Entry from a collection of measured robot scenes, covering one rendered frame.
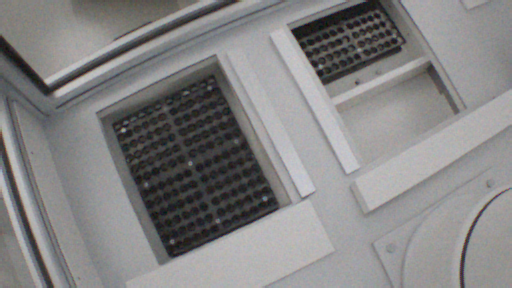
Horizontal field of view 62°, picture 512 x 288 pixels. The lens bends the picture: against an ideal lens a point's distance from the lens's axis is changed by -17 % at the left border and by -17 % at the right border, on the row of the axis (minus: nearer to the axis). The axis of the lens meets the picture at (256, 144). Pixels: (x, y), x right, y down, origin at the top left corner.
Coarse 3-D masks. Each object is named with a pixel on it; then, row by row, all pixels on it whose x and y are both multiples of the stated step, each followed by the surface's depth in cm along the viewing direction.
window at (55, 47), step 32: (0, 0) 44; (32, 0) 47; (64, 0) 50; (96, 0) 54; (128, 0) 57; (160, 0) 61; (192, 0) 65; (224, 0) 69; (0, 32) 48; (32, 32) 52; (64, 32) 56; (96, 32) 60; (128, 32) 64; (32, 64) 58; (64, 64) 62
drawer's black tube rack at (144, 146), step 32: (192, 96) 76; (224, 96) 76; (128, 128) 75; (160, 128) 75; (192, 128) 78; (224, 128) 78; (128, 160) 76; (160, 160) 77; (192, 160) 73; (224, 160) 73; (256, 160) 73; (160, 192) 72; (192, 192) 72; (224, 192) 72; (256, 192) 75; (160, 224) 74; (192, 224) 74; (224, 224) 74
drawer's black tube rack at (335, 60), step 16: (368, 0) 81; (336, 16) 80; (352, 16) 83; (368, 16) 80; (304, 32) 82; (320, 32) 79; (336, 32) 79; (352, 32) 79; (368, 32) 79; (384, 32) 79; (304, 48) 78; (320, 48) 81; (336, 48) 78; (352, 48) 81; (368, 48) 78; (384, 48) 78; (400, 48) 82; (320, 64) 77; (336, 64) 78; (352, 64) 77; (368, 64) 81
